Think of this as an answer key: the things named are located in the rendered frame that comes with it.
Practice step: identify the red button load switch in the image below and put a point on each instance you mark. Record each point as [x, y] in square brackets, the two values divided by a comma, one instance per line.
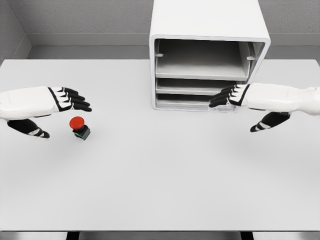
[77, 122]

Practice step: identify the white tabletop storage cabinet shell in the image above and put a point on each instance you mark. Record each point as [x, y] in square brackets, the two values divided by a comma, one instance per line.
[210, 20]

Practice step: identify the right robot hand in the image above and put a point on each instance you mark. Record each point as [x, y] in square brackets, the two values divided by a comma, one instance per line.
[272, 97]

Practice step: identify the white cabinet drawer tray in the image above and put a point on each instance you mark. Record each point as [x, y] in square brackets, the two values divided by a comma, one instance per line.
[182, 101]
[200, 70]
[190, 87]

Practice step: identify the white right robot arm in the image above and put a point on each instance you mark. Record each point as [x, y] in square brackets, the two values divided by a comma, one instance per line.
[315, 102]

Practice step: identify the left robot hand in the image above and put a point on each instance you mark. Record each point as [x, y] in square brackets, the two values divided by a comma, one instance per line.
[27, 102]

